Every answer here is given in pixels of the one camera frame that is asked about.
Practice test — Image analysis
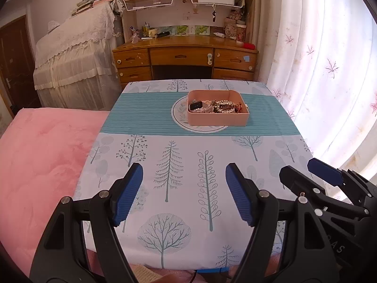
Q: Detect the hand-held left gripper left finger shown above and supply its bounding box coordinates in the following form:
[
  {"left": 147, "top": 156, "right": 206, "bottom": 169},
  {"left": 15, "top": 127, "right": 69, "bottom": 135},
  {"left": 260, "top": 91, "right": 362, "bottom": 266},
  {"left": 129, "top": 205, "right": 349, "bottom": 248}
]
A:
[{"left": 29, "top": 163, "right": 144, "bottom": 283}]

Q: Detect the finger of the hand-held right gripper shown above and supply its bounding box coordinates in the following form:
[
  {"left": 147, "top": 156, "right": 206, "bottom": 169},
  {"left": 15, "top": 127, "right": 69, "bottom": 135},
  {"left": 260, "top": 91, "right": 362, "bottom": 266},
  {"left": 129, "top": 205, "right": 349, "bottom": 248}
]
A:
[
  {"left": 279, "top": 166, "right": 369, "bottom": 221},
  {"left": 307, "top": 158, "right": 377, "bottom": 210}
]

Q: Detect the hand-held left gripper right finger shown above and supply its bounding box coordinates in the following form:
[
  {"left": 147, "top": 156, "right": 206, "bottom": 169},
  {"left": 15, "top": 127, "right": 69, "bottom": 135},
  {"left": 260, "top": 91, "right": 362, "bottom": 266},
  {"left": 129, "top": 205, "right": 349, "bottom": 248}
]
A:
[{"left": 225, "top": 163, "right": 338, "bottom": 283}]

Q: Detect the pink plastic box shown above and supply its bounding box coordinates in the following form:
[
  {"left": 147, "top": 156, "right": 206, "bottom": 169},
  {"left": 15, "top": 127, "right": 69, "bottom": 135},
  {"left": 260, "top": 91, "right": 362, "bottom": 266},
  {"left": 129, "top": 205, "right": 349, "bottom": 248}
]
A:
[{"left": 187, "top": 90, "right": 250, "bottom": 127}]

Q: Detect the heap of mixed jewelry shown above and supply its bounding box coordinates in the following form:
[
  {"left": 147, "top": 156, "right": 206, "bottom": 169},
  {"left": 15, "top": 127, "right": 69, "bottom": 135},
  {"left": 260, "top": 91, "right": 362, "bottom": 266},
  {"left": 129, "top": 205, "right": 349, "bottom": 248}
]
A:
[{"left": 206, "top": 100, "right": 242, "bottom": 114}]

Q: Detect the tree print tablecloth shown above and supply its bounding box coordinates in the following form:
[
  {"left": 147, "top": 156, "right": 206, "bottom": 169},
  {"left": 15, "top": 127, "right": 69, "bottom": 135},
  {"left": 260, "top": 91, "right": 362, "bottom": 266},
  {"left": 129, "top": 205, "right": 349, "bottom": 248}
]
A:
[{"left": 72, "top": 79, "right": 314, "bottom": 272}]

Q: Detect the pink blanket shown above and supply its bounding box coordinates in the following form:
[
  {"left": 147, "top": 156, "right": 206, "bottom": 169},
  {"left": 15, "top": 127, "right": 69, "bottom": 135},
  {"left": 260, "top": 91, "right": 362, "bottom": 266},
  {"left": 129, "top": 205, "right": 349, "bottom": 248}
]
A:
[{"left": 0, "top": 108, "right": 111, "bottom": 283}]

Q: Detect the white floral curtain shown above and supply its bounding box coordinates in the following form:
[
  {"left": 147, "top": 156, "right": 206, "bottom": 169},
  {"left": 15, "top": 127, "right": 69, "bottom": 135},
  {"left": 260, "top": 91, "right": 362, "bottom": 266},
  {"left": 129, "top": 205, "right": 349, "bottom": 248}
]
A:
[{"left": 253, "top": 0, "right": 377, "bottom": 201}]

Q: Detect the lace-covered furniture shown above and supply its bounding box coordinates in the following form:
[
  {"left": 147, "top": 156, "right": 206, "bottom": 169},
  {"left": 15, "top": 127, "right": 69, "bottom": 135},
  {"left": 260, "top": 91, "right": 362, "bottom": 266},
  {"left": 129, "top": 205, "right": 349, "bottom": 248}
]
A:
[{"left": 32, "top": 4, "right": 124, "bottom": 111}]

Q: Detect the wooden desk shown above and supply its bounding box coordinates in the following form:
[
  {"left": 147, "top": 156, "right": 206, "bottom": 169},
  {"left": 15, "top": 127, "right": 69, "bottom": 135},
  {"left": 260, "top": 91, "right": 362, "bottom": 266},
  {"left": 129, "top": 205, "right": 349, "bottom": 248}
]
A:
[{"left": 113, "top": 35, "right": 259, "bottom": 90}]

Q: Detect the beige patterned bag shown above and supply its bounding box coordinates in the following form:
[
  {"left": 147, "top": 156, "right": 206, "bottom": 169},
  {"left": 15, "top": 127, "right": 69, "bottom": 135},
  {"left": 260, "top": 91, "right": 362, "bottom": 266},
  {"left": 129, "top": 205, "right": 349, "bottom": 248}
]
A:
[{"left": 224, "top": 18, "right": 238, "bottom": 39}]

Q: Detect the wooden bookshelf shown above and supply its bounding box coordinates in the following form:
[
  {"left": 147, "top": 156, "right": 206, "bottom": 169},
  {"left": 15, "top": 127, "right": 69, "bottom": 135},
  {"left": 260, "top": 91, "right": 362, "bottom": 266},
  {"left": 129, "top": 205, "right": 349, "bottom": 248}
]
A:
[{"left": 119, "top": 0, "right": 257, "bottom": 43}]

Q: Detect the brown wooden door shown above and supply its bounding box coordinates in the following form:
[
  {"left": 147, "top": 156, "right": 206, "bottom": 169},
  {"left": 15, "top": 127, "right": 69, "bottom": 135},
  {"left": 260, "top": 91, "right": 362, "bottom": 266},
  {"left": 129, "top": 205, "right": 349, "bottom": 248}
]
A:
[{"left": 0, "top": 16, "right": 42, "bottom": 115}]

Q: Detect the floral fabric bundle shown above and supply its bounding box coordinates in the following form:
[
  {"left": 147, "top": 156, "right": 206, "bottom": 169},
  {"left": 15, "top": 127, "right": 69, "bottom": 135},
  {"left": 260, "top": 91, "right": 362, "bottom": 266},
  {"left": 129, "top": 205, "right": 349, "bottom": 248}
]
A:
[{"left": 110, "top": 0, "right": 126, "bottom": 17}]

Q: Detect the stack of books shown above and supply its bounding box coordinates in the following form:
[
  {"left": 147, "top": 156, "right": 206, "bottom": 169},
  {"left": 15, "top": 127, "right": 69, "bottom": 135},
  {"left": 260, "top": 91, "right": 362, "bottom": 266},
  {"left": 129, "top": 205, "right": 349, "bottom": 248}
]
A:
[{"left": 71, "top": 0, "right": 118, "bottom": 17}]

